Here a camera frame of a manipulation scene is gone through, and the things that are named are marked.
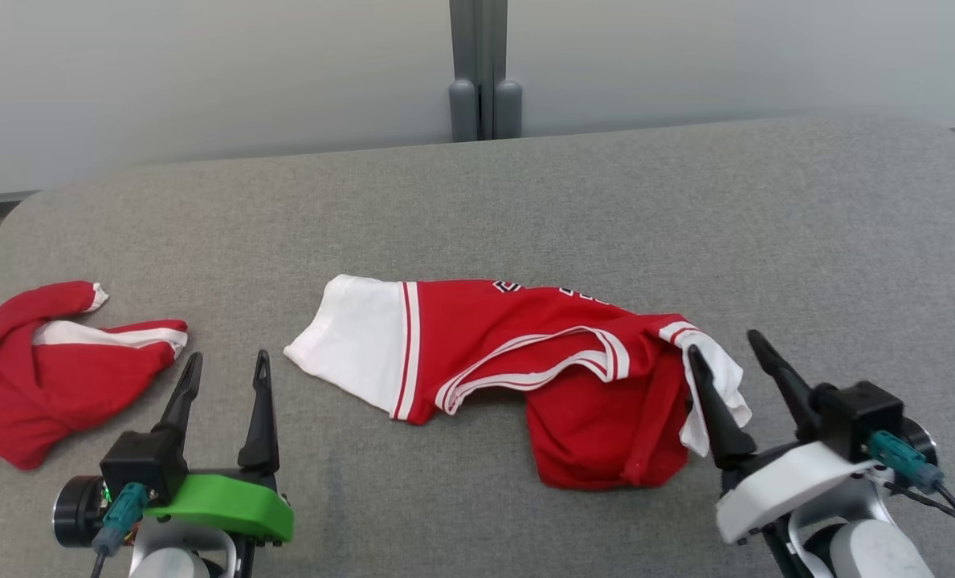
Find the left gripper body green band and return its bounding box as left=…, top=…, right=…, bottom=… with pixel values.
left=53, top=468, right=295, bottom=551

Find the red garment with white stripe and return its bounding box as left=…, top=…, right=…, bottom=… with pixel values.
left=0, top=280, right=189, bottom=470

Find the grey fabric sofa cushion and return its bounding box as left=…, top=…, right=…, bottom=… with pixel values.
left=0, top=112, right=955, bottom=578

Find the red white lettered jersey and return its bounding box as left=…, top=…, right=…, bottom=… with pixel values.
left=284, top=275, right=753, bottom=491

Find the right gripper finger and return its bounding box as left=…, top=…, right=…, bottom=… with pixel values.
left=747, top=329, right=823, bottom=444
left=686, top=344, right=759, bottom=474

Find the left teal plug black cable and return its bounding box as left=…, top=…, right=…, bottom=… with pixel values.
left=92, top=482, right=150, bottom=578

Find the grey partition post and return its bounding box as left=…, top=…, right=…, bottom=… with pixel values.
left=448, top=0, right=524, bottom=143

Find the teal plug black cable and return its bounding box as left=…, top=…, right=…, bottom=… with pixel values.
left=869, top=431, right=955, bottom=559
left=92, top=482, right=150, bottom=578

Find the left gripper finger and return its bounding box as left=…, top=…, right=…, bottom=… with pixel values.
left=238, top=349, right=280, bottom=474
left=153, top=352, right=204, bottom=438

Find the right teal plug black cable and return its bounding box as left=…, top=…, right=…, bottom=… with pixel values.
left=869, top=431, right=955, bottom=559

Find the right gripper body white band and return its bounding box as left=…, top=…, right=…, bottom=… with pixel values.
left=716, top=417, right=940, bottom=547

